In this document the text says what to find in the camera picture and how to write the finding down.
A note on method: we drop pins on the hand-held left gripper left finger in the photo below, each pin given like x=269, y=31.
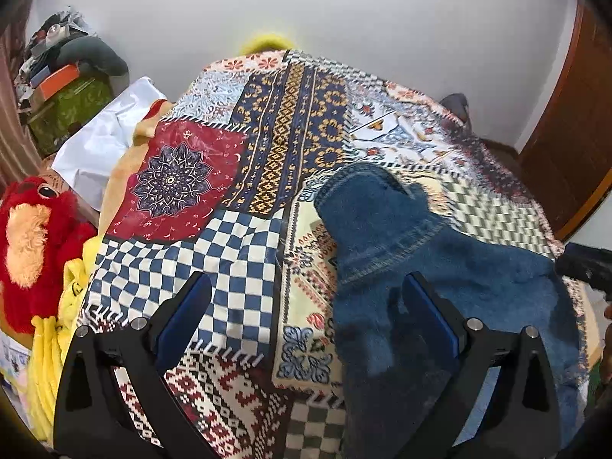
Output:
x=184, y=320

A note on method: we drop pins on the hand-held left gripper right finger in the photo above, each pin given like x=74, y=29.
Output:
x=430, y=320

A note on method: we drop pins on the blue denim jeans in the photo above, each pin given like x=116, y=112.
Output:
x=382, y=229

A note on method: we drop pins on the patchwork patterned bedspread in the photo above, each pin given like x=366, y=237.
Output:
x=229, y=248

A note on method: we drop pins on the brown wooden door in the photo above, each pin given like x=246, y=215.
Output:
x=569, y=143

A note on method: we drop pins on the red plush toy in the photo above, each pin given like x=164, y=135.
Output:
x=57, y=220

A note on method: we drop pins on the white printed box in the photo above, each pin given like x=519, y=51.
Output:
x=14, y=358

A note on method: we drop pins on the white sheet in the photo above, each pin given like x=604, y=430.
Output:
x=105, y=134

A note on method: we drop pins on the grey cushion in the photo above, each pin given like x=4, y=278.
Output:
x=454, y=107

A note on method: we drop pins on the green patterned box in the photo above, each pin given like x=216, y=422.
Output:
x=71, y=105

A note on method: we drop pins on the striped brown curtain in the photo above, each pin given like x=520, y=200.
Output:
x=14, y=143

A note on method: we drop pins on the orange box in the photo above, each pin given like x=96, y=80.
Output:
x=60, y=80

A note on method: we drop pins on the dark green pillow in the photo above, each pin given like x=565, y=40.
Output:
x=95, y=52

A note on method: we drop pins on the yellow fluffy plush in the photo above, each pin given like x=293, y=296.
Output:
x=263, y=44

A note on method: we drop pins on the pile of assorted clutter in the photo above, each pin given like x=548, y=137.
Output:
x=43, y=43

